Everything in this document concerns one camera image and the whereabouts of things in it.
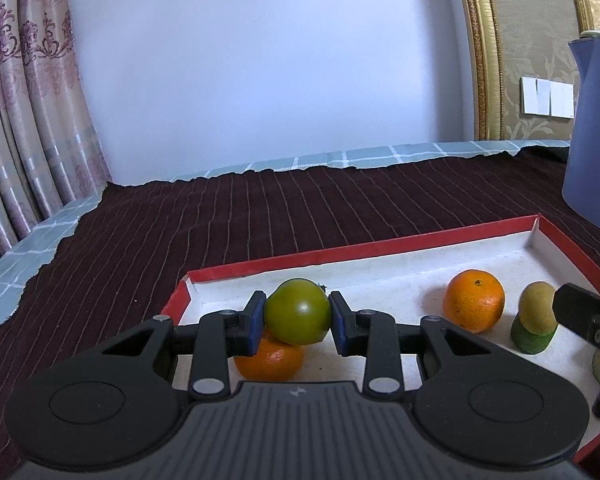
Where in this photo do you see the orange mandarin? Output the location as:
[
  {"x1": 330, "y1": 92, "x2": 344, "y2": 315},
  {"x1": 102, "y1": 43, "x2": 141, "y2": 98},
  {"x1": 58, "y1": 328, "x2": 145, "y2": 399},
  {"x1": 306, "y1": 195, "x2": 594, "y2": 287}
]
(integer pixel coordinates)
[
  {"x1": 442, "y1": 269, "x2": 505, "y2": 334},
  {"x1": 234, "y1": 330, "x2": 304, "y2": 382}
]

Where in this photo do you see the yellow longan fruit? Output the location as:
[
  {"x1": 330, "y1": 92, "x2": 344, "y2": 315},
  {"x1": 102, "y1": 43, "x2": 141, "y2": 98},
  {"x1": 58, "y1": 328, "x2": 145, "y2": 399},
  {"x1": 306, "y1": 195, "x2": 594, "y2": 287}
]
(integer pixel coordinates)
[{"x1": 518, "y1": 282, "x2": 557, "y2": 335}]

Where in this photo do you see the green tomato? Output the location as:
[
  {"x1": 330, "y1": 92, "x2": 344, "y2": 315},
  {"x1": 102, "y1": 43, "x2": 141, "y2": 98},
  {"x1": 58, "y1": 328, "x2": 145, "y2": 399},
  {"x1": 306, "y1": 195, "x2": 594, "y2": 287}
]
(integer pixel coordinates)
[{"x1": 263, "y1": 278, "x2": 332, "y2": 346}]

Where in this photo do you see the dark sugarcane piece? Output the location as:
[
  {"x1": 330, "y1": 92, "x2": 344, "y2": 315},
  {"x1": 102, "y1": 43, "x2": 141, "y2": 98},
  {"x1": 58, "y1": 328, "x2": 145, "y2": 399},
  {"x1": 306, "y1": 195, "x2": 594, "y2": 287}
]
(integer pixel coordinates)
[{"x1": 592, "y1": 349, "x2": 600, "y2": 384}]

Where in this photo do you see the dark striped table cloth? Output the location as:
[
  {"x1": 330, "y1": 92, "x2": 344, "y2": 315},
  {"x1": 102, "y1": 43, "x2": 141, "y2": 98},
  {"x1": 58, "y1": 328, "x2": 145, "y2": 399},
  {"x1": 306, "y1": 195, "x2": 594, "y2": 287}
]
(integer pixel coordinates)
[{"x1": 0, "y1": 146, "x2": 600, "y2": 479}]

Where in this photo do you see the blue electric kettle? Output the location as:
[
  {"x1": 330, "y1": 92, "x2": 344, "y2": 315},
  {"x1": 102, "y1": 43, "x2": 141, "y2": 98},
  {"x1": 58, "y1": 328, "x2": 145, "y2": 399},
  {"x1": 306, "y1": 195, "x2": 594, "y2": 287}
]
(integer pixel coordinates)
[{"x1": 562, "y1": 30, "x2": 600, "y2": 228}]

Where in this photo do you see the pink patterned curtain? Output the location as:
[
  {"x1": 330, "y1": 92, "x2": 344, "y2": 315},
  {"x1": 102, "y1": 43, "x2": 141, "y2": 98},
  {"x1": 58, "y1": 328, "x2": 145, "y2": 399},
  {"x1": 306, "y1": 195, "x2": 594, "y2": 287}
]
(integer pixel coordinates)
[{"x1": 0, "y1": 0, "x2": 110, "y2": 257}]

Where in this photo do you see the white wall switch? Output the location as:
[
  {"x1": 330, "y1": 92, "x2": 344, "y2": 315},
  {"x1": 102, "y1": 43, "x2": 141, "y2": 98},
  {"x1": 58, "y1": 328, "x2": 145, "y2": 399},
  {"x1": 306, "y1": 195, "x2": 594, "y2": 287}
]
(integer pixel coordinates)
[{"x1": 520, "y1": 76, "x2": 574, "y2": 119}]

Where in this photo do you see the gold picture frame moulding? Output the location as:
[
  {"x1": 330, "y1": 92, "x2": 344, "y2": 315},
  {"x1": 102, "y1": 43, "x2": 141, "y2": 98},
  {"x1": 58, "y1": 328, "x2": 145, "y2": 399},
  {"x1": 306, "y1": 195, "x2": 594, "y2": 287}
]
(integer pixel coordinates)
[{"x1": 462, "y1": 0, "x2": 504, "y2": 141}]

